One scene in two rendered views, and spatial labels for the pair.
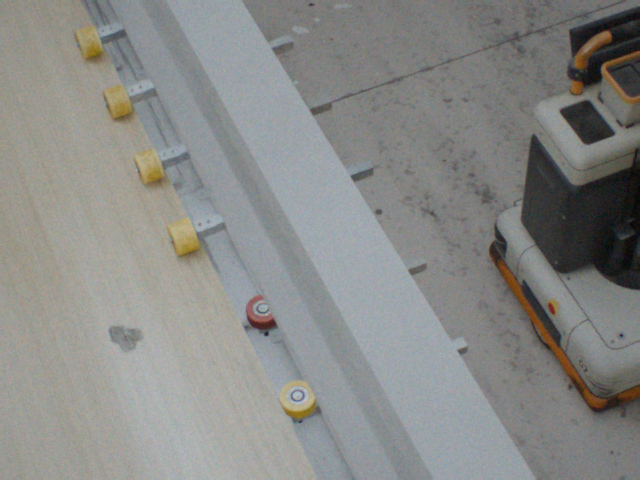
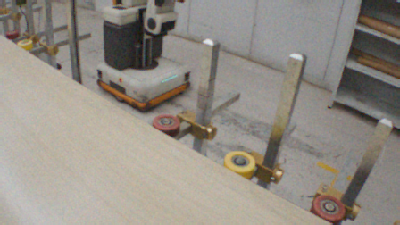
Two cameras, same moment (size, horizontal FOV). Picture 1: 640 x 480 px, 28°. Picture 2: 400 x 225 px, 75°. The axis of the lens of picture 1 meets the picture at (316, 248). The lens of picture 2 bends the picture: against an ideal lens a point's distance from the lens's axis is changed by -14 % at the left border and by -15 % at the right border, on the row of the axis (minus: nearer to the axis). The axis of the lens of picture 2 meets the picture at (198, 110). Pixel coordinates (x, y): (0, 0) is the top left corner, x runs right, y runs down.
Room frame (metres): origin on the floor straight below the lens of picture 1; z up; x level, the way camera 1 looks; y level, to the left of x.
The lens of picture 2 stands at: (-0.09, 0.05, 1.40)
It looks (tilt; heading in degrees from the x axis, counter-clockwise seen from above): 32 degrees down; 325
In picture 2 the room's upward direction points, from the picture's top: 6 degrees clockwise
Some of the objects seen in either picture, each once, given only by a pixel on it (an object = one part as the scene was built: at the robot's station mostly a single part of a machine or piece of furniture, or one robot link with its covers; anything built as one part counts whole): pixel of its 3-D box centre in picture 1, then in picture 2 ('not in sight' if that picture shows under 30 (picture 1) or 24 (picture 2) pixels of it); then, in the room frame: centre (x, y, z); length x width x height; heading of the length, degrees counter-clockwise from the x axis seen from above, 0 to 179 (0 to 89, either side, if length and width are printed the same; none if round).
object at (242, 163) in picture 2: not in sight; (237, 175); (0.32, -0.38, 0.85); 0.08 x 0.08 x 0.11
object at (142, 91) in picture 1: (204, 69); not in sight; (2.48, 0.26, 0.95); 0.50 x 0.04 x 0.04; 111
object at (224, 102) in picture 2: not in sight; (204, 115); (0.62, -0.48, 0.83); 0.43 x 0.03 x 0.04; 111
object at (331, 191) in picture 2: not in sight; (337, 203); (0.11, -0.59, 0.81); 0.14 x 0.06 x 0.05; 21
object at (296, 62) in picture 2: not in sight; (278, 135); (0.33, -0.51, 0.94); 0.04 x 0.04 x 0.48; 21
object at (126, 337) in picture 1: (125, 333); not in sight; (1.68, 0.45, 0.91); 0.09 x 0.07 x 0.02; 46
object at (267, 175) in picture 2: not in sight; (261, 167); (0.35, -0.51, 0.81); 0.14 x 0.06 x 0.05; 21
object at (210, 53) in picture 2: not in sight; (204, 112); (0.56, -0.43, 0.90); 0.04 x 0.04 x 0.48; 21
